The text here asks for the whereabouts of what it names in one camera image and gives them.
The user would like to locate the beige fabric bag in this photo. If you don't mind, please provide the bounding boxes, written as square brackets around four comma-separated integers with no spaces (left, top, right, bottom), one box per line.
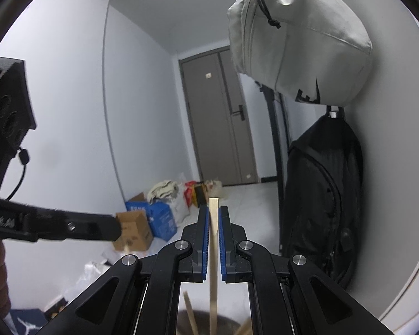
[228,0,373,107]

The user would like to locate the black door handle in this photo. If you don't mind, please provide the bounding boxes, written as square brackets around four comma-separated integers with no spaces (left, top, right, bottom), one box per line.
[230,104,247,121]

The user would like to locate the red bag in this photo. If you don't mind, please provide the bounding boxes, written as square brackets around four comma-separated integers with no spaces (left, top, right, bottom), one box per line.
[184,181,198,205]

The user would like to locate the black backpack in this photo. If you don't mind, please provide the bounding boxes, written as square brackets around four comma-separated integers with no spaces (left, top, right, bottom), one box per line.
[279,113,364,291]

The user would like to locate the black metal stand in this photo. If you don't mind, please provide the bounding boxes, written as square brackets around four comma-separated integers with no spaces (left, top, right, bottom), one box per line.
[225,0,291,252]

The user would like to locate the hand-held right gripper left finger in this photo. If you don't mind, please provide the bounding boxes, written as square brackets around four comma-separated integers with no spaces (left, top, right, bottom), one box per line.
[38,205,210,335]

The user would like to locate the blue shoe box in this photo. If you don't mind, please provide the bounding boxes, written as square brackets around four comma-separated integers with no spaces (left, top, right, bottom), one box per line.
[5,308,54,335]

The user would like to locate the blue cardboard box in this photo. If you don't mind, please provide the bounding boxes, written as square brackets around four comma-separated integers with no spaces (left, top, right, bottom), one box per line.
[125,199,178,241]

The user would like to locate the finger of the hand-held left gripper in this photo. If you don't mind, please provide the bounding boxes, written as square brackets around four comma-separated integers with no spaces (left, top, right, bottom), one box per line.
[30,207,122,242]

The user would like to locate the clear plastic bag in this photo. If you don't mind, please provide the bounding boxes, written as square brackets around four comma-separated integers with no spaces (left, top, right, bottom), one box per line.
[206,178,224,198]

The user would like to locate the black cable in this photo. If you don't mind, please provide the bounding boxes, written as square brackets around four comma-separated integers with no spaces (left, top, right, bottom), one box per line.
[4,148,32,202]

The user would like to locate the white tote bag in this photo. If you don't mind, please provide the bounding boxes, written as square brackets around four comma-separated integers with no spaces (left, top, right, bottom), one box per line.
[147,179,191,222]

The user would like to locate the wooden chopstick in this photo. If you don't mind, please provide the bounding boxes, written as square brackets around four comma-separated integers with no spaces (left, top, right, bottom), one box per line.
[208,197,220,335]
[183,291,198,335]

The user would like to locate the black yellow bag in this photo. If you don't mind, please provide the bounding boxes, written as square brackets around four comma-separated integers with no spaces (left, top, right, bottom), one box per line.
[193,185,207,207]

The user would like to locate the grey door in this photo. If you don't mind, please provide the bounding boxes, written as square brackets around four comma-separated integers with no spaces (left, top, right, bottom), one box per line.
[179,46,262,186]

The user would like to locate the crumpled clear plastic bags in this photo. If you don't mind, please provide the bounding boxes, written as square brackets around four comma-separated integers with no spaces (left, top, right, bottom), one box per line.
[75,260,111,289]

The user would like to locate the brown cardboard box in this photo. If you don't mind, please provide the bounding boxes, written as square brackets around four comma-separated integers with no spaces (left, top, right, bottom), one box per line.
[112,210,154,252]

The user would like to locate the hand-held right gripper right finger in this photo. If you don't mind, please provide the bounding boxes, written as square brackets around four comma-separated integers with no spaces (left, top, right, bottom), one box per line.
[219,205,394,335]

